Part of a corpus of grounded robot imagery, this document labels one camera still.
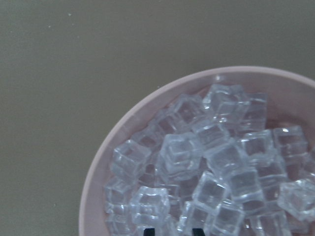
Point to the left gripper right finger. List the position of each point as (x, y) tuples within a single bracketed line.
[(197, 232)]

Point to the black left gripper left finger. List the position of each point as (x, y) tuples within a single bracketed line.
[(149, 232)]

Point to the pile of clear ice cubes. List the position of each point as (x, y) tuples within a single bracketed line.
[(211, 163)]

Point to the pink bowl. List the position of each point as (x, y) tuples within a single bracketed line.
[(291, 100)]

